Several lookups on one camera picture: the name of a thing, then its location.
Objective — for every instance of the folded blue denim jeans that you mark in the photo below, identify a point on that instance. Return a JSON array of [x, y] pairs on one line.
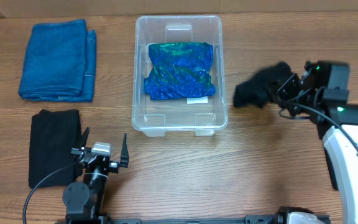
[[60, 63]]

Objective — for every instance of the black garment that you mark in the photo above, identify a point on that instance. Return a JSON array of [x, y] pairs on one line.
[[52, 136], [257, 90]]

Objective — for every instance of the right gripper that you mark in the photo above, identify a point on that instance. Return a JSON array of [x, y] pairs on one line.
[[289, 88]]

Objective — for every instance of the white label in bin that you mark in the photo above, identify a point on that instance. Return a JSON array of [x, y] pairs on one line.
[[202, 100]]

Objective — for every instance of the blue sequin garment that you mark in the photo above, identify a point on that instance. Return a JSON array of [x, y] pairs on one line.
[[180, 70]]

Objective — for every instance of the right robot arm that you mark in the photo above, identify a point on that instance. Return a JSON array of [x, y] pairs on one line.
[[321, 95]]

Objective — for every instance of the clear plastic storage bin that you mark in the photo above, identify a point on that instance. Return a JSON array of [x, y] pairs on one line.
[[157, 117]]

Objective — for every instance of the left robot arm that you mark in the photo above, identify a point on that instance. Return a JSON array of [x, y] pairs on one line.
[[84, 200]]

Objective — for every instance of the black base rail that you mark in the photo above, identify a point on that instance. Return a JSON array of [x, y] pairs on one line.
[[249, 219]]

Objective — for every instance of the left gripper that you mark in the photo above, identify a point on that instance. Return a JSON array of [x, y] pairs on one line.
[[115, 167]]

